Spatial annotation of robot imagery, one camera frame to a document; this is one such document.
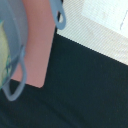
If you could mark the pink toy stove top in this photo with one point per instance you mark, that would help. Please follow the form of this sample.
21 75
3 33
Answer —
41 28

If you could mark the grey pot with handles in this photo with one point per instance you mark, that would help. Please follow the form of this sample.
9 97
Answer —
13 40

